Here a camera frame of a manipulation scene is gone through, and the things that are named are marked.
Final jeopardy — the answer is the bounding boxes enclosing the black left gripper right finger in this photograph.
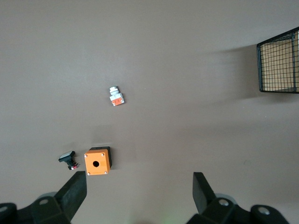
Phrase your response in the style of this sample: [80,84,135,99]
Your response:
[186,172,252,224]

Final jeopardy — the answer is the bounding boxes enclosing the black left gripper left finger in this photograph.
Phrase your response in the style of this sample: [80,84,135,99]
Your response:
[30,171,87,224]

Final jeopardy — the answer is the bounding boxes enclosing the black push button white cap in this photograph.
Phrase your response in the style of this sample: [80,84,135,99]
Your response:
[58,151,81,171]

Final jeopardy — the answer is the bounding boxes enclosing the brown table cover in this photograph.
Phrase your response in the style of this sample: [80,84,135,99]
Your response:
[0,0,299,224]

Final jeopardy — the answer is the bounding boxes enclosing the orange button enclosure box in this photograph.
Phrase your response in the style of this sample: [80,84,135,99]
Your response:
[84,146,113,176]

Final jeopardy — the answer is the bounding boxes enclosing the grey switch with orange block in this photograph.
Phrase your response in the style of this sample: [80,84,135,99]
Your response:
[108,86,125,107]

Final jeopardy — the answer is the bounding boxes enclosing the black wire basket wooden base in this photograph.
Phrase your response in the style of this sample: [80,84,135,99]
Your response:
[256,25,299,94]

